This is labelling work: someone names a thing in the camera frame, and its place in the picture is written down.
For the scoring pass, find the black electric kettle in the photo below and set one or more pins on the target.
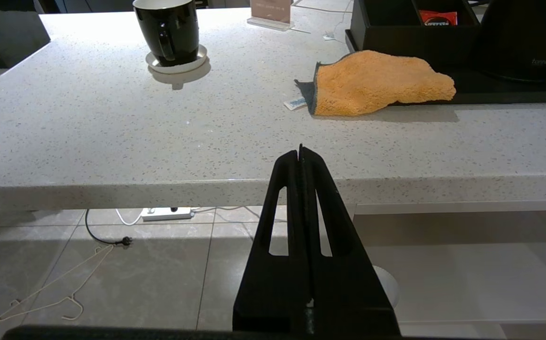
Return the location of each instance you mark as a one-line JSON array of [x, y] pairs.
[[523, 40]]

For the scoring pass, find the small white paper label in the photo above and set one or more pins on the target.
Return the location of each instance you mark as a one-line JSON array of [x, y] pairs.
[[295, 103]]

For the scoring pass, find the white round table foot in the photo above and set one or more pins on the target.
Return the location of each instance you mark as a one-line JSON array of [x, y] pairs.
[[388, 285]]

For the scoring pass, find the acrylic sign holder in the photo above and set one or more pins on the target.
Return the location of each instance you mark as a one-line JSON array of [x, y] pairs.
[[271, 13]]

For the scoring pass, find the white power strip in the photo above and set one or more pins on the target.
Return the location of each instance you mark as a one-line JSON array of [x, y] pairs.
[[166, 214]]

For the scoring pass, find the black compartment box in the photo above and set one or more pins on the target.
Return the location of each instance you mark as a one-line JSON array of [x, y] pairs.
[[405, 35]]

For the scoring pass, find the black tray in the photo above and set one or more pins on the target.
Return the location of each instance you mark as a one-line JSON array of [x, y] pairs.
[[490, 89]]

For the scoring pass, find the red tea bag packet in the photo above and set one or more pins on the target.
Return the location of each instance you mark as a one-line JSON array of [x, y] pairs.
[[438, 18]]

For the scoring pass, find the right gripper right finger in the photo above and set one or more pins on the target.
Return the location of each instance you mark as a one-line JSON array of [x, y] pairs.
[[348, 293]]

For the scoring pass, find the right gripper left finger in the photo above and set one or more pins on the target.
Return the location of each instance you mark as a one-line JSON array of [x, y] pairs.
[[280, 288]]

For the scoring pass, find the orange microfibre cloth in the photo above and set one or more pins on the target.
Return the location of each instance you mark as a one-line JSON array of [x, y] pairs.
[[376, 82]]

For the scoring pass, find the black ceramic mug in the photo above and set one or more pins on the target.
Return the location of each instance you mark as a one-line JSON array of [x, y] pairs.
[[169, 30]]

